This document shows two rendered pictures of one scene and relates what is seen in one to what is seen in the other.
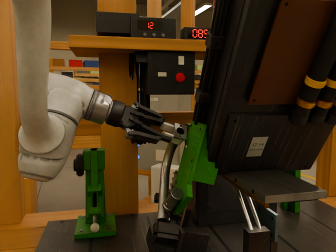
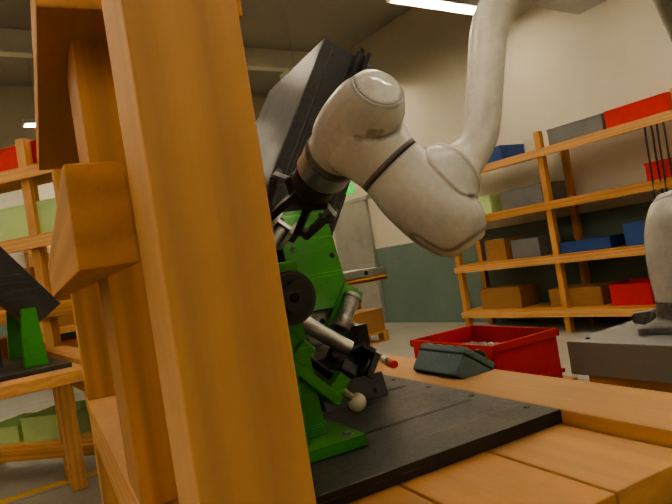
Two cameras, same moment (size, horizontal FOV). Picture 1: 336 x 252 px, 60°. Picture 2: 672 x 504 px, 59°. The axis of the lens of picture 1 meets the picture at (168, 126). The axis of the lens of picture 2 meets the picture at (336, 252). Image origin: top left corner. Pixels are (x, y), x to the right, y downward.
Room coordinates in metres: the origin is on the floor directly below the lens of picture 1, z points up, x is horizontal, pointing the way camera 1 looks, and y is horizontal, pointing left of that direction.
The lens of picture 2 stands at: (1.08, 1.09, 1.16)
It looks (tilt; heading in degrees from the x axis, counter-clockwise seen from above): 1 degrees up; 255
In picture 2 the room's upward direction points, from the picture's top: 9 degrees counter-clockwise
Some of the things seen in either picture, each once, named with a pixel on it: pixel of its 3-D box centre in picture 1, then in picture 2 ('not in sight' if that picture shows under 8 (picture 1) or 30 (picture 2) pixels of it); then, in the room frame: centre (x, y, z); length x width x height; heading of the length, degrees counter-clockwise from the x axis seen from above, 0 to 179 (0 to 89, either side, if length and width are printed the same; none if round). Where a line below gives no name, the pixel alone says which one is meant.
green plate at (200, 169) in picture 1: (199, 156); (305, 260); (0.83, -0.09, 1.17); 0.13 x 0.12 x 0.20; 102
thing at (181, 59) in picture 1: (168, 74); not in sight; (1.09, 0.00, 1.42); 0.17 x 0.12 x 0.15; 102
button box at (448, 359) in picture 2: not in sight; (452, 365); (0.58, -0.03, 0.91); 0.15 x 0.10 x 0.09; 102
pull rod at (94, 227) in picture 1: (94, 221); (347, 394); (0.87, 0.23, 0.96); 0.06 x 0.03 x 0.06; 12
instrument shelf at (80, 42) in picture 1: (192, 50); (108, 106); (1.16, -0.10, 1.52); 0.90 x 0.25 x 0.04; 102
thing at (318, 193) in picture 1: (254, 176); (297, 286); (0.83, -0.25, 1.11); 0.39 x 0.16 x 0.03; 12
